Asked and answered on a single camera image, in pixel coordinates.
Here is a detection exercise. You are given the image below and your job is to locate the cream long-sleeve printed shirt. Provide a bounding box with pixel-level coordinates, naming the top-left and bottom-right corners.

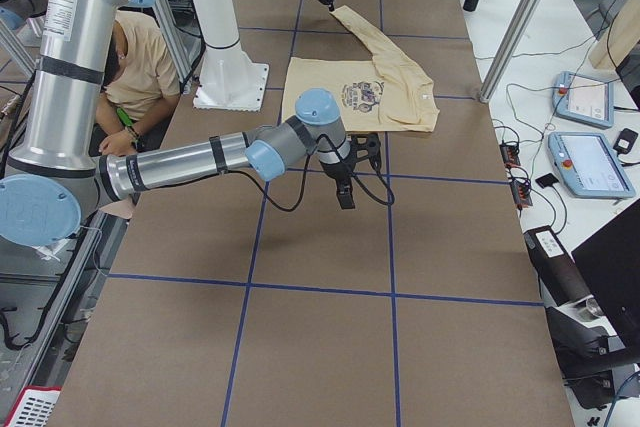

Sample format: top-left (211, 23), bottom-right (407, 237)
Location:
top-left (282, 6), bottom-right (439, 132)

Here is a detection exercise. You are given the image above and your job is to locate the orange black terminal block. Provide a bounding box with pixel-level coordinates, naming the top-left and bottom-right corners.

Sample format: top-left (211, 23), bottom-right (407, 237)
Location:
top-left (499, 142), bottom-right (533, 211)

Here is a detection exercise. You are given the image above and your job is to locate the seated person beige shirt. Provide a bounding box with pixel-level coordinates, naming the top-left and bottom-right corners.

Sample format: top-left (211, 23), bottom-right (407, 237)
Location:
top-left (89, 11), bottom-right (181, 157)

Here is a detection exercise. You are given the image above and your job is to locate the near blue teach pendant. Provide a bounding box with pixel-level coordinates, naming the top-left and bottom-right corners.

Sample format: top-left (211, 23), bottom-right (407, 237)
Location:
top-left (547, 132), bottom-right (636, 199)

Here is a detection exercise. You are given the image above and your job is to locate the blue teach pendant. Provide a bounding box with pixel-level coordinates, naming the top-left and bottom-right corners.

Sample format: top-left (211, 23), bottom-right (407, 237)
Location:
top-left (547, 132), bottom-right (636, 199)
top-left (552, 71), bottom-right (614, 129)

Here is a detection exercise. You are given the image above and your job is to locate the far blue teach pendant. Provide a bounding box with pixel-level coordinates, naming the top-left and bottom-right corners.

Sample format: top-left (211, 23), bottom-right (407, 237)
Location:
top-left (552, 71), bottom-right (614, 129)

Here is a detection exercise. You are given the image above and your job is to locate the black monitor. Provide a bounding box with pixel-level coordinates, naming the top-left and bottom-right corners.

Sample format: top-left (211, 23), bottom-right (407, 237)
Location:
top-left (572, 202), bottom-right (639, 346)

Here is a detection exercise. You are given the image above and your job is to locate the black power adapter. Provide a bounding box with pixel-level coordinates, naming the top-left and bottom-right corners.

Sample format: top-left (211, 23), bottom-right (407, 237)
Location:
top-left (613, 128), bottom-right (639, 155)

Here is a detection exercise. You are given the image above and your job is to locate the red white plastic basket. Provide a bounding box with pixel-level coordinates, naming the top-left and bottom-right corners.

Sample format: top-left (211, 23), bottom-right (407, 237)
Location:
top-left (4, 386), bottom-right (61, 427)

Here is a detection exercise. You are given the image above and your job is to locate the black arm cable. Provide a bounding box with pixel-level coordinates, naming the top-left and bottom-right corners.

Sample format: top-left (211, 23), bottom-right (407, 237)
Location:
top-left (219, 134), bottom-right (396, 213)

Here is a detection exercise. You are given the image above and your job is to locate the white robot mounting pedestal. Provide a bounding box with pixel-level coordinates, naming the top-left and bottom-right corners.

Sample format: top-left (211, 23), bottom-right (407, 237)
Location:
top-left (193, 0), bottom-right (269, 112)

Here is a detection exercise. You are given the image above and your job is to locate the aluminium frame post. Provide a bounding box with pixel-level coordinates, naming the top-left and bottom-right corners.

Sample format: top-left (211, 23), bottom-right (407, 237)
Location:
top-left (478, 0), bottom-right (541, 103)

